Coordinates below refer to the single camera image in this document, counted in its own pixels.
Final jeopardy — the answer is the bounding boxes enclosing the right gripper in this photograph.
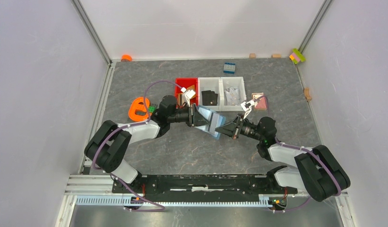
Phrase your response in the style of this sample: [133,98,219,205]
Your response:
[215,113,263,141]

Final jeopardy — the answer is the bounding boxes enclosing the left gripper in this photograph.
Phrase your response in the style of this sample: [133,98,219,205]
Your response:
[168,103,211,128]

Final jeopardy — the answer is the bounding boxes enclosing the blue card holder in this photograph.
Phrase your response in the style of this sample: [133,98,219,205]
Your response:
[195,105,226,140]

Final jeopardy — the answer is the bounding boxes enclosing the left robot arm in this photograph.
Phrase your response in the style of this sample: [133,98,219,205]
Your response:
[84,95,210,193]

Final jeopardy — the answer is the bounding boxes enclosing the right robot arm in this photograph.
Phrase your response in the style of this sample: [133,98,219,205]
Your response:
[216,115,351,202]

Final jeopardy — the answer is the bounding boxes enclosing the black card in bin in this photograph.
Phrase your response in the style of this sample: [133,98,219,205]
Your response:
[201,90,218,106]

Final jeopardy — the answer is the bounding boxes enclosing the gold cards in red bin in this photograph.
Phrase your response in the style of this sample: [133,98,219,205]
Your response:
[177,85,196,106]

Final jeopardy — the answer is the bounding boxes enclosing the silver VIP cards in bin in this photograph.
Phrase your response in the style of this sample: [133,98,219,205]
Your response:
[224,87,240,105]

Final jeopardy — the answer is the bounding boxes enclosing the playing card box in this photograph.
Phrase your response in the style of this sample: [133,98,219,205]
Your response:
[251,93,267,110]

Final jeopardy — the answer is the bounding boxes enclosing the red plastic bin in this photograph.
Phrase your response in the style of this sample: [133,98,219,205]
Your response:
[175,78,200,105]

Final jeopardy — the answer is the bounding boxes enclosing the white middle plastic bin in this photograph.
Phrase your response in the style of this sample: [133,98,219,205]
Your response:
[198,77,225,112]

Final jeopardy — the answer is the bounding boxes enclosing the white plastic bin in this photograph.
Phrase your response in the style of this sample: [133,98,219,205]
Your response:
[220,77,247,112]
[198,77,225,112]

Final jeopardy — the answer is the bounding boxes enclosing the white right plastic bin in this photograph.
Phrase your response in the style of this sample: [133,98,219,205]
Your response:
[220,77,247,112]

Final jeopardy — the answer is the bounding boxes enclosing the blue and grey brick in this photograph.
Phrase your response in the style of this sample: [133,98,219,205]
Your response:
[223,62,236,74]

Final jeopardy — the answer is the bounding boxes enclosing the orange plastic loop toy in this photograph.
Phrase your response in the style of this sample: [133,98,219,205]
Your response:
[128,96,150,122]

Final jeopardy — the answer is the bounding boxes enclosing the wooden arch block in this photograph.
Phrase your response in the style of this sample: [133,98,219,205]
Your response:
[303,87,312,102]

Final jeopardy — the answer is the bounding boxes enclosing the wooden block middle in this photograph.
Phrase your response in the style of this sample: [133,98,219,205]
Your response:
[271,53,282,58]

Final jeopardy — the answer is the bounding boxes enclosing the orange tape roll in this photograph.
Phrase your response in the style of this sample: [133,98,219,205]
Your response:
[121,54,132,62]

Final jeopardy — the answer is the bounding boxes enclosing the colourful brick stack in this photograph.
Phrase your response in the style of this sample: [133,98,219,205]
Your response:
[289,48,306,65]

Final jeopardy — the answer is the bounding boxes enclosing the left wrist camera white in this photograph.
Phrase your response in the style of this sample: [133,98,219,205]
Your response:
[181,87,196,106]

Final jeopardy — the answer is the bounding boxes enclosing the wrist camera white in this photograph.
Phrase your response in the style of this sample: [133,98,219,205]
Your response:
[240,99,256,119]
[181,87,196,106]

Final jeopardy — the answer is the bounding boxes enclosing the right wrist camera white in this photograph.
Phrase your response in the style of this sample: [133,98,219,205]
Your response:
[240,99,256,119]

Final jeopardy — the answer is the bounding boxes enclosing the blue toothed rail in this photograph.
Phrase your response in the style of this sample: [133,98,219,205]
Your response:
[76,195,272,208]

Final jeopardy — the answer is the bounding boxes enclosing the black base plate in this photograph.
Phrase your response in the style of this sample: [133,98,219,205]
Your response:
[129,174,298,202]

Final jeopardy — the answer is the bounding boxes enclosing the aluminium frame post right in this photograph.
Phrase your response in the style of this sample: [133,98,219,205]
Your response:
[298,0,334,53]

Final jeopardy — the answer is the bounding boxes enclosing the aluminium frame post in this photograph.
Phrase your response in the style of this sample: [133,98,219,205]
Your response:
[71,0,112,65]
[298,0,334,53]

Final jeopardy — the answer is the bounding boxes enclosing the aluminium frame post left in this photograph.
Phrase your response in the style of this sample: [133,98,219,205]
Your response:
[71,0,112,65]

